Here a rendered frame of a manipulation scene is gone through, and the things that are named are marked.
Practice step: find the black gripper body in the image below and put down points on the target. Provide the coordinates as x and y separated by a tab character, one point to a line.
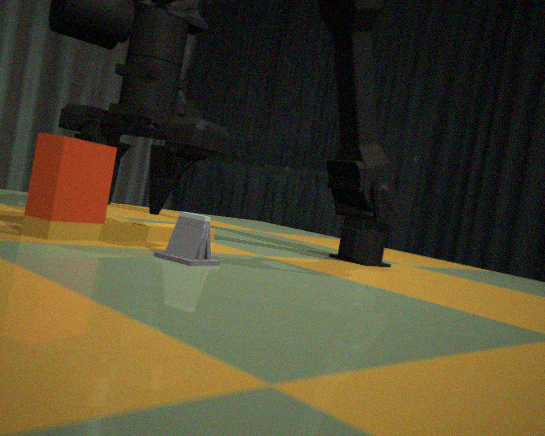
148	95

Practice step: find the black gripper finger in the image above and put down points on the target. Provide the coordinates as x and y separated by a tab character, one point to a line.
121	150
167	164

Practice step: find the orange block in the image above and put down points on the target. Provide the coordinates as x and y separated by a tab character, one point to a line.
69	193

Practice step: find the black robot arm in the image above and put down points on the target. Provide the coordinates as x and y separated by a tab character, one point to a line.
360	176

